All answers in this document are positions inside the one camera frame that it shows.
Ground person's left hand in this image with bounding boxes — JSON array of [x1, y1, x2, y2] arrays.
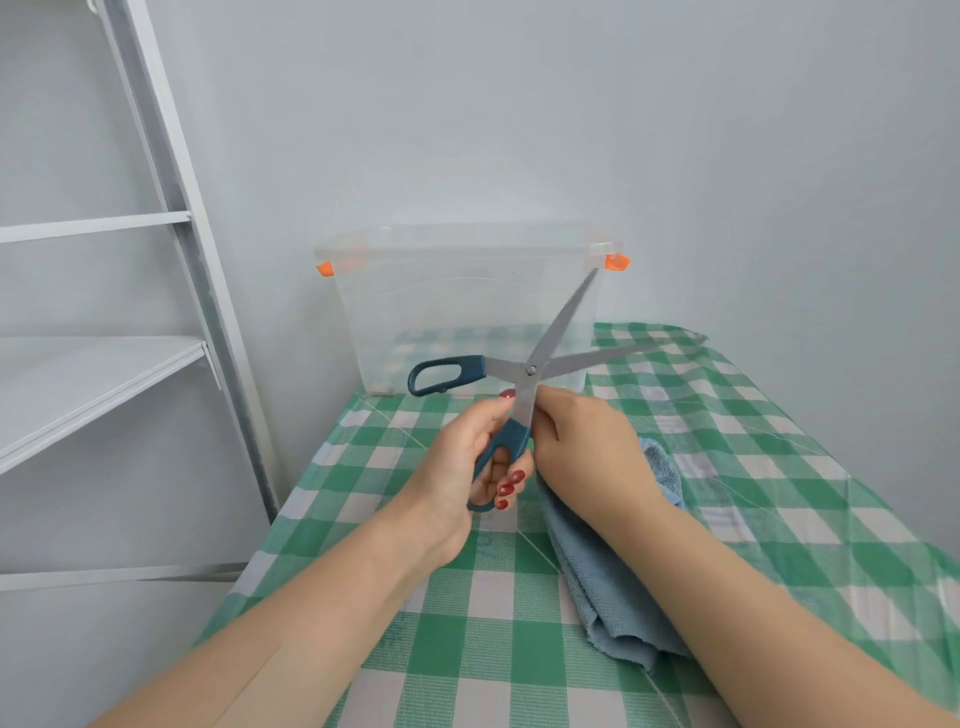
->
[[389, 388, 536, 575]]

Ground person's right forearm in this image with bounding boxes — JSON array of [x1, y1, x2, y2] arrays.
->
[[622, 502, 954, 728]]

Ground person's left forearm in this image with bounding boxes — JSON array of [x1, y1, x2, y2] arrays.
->
[[89, 513, 459, 728]]

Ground blue handled steel scissors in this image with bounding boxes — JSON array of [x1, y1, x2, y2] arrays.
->
[[407, 268, 673, 514]]

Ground blue microfibre cloth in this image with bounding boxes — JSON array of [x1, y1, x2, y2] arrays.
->
[[536, 437, 691, 674]]

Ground white metal shelf rack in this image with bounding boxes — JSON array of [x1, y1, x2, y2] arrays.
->
[[0, 0, 283, 594]]

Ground green white checkered tablecloth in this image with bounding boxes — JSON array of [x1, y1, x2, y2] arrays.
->
[[194, 322, 960, 728]]

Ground person's right hand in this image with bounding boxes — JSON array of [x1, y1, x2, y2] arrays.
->
[[528, 385, 673, 541]]

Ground clear plastic storage box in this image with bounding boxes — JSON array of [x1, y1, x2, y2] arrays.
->
[[314, 222, 633, 397]]

